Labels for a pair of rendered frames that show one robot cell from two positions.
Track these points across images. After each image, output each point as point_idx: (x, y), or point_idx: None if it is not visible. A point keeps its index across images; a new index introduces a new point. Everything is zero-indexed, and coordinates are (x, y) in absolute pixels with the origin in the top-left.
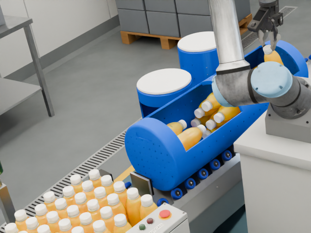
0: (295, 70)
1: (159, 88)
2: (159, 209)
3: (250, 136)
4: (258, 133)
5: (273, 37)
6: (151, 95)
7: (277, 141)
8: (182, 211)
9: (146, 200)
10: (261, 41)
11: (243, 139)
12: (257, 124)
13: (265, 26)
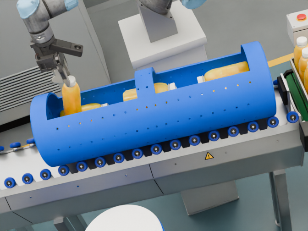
0: (47, 115)
1: (144, 222)
2: (300, 24)
3: (188, 36)
4: (181, 36)
5: (66, 62)
6: (161, 223)
7: (181, 23)
8: (288, 16)
9: (303, 36)
10: (68, 78)
11: (196, 35)
12: (170, 46)
13: (62, 57)
